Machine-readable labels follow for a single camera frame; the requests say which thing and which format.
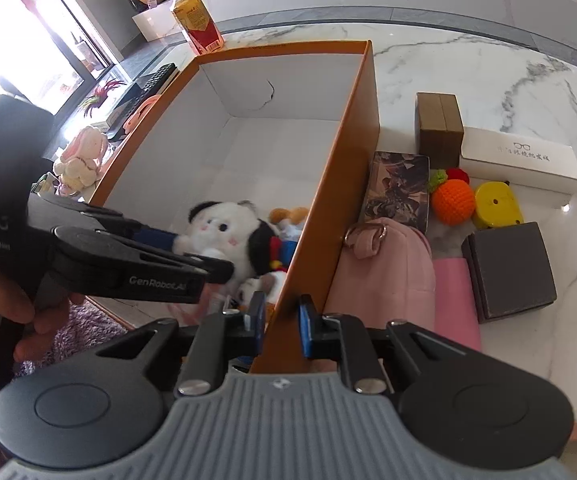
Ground white fluffy cloth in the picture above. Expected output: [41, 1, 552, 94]
[427, 220, 472, 262]

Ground red green artificial plant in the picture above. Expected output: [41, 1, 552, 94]
[78, 80, 127, 119]

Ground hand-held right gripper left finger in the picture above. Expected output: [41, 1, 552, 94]
[96, 291, 269, 398]

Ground illustrated book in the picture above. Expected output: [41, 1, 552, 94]
[359, 151, 431, 234]

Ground white glasses box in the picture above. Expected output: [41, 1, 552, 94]
[459, 126, 577, 196]

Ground pink rabbit plush toy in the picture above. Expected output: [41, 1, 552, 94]
[52, 125, 110, 196]

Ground purple rug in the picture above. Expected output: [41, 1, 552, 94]
[12, 302, 135, 377]

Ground bright pink pouch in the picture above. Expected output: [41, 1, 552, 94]
[431, 255, 482, 354]

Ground black book gold lettering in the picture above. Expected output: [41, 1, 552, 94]
[461, 221, 558, 324]

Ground panda plush toy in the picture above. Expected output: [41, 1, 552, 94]
[173, 200, 282, 292]

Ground black keyboard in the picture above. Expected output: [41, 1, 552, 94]
[106, 63, 179, 142]

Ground pale pink bag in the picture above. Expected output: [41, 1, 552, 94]
[323, 217, 437, 361]

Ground brown cardboard box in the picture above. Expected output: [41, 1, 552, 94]
[415, 92, 465, 169]

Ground crochet orange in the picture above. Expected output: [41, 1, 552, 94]
[429, 170, 477, 226]

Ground yellow case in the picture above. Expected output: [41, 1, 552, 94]
[471, 181, 525, 231]

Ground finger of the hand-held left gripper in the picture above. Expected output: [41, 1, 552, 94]
[113, 236, 235, 284]
[81, 202, 182, 257]

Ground person's left hand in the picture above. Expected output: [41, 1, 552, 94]
[0, 261, 88, 362]

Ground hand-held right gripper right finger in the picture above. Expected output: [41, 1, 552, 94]
[299, 294, 469, 395]

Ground orange cardboard box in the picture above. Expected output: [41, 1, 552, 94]
[88, 40, 382, 376]

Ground duck plush toy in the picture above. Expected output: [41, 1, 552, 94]
[238, 206, 312, 312]

